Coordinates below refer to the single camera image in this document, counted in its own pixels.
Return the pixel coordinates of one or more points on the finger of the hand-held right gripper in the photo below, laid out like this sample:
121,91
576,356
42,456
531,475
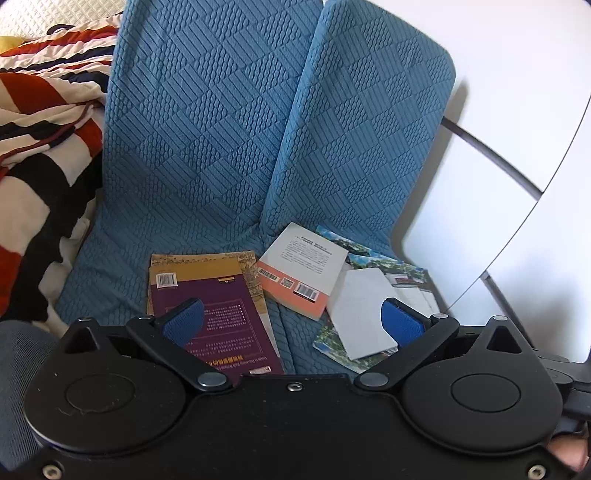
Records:
561,376

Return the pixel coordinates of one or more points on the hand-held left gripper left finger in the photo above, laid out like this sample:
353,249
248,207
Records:
182,323

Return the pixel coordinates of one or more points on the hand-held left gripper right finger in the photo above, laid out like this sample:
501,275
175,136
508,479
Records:
402,323

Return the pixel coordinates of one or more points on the purple and gold book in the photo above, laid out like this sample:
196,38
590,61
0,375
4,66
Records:
217,295

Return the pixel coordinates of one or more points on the brown painting cover book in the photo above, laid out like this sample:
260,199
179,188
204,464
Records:
255,286

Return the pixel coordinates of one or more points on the white and orange book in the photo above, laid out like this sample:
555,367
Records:
304,263

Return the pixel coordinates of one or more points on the person's right hand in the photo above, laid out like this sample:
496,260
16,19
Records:
570,457

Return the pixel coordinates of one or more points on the white round-cornered table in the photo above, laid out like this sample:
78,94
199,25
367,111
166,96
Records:
461,240

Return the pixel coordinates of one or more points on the person's grey trouser leg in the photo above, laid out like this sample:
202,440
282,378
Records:
23,369

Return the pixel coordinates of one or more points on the red black striped blanket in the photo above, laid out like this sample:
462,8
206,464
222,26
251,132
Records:
37,138

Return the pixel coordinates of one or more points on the yellow cloth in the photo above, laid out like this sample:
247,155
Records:
7,44

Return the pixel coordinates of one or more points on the white quilted mattress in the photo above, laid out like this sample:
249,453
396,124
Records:
55,14

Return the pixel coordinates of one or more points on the grey metal tube frame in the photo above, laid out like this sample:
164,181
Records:
489,152

